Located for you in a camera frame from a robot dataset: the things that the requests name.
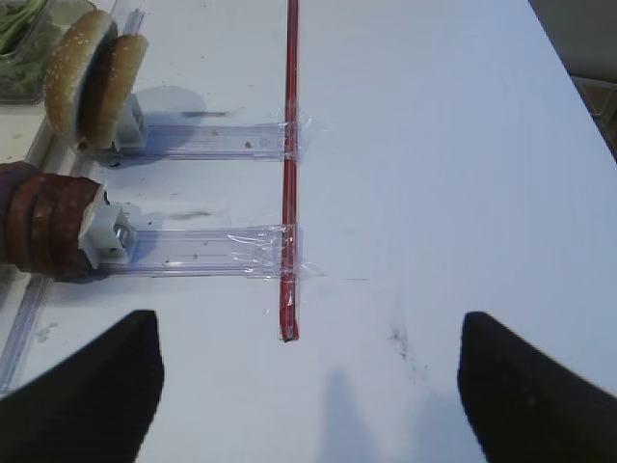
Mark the white pusher block right lower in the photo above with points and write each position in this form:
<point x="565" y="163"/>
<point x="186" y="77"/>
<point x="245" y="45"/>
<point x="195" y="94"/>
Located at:
<point x="106" y="236"/>

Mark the green lettuce leaves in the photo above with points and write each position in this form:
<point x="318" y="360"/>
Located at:
<point x="19" y="43"/>

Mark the white pusher block right upper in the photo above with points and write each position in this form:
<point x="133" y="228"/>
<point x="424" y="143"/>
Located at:
<point x="132" y="131"/>

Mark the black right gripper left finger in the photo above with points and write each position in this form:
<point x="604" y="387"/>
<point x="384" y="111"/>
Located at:
<point x="97" y="405"/>

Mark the clear rail under patties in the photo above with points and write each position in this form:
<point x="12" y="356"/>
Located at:
<point x="264" y="252"/>

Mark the brown bottom burger bun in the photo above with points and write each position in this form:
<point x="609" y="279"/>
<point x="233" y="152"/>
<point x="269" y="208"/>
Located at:
<point x="108" y="85"/>

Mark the sesame top burger bun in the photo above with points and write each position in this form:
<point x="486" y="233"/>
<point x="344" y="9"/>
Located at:
<point x="68" y="69"/>

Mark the rear brown meat patty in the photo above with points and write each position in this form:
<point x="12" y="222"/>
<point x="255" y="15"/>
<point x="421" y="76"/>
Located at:
<point x="74" y="197"/>

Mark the clear plastic salad container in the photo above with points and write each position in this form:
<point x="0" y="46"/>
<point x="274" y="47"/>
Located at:
<point x="24" y="48"/>

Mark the white pusher block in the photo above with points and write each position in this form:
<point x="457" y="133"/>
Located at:
<point x="132" y="131"/>
<point x="106" y="236"/>

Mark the clear rail under buns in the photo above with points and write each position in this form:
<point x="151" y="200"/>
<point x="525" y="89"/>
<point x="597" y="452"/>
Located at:
<point x="262" y="141"/>

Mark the middle brown meat patty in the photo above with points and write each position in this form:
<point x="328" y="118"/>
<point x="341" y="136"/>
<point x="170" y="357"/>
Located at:
<point x="29" y="217"/>

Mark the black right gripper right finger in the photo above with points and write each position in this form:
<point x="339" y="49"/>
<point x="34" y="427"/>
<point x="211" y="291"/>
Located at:
<point x="522" y="406"/>

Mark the red plastic strip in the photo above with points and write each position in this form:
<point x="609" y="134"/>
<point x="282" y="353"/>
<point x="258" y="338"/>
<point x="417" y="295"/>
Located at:
<point x="289" y="169"/>

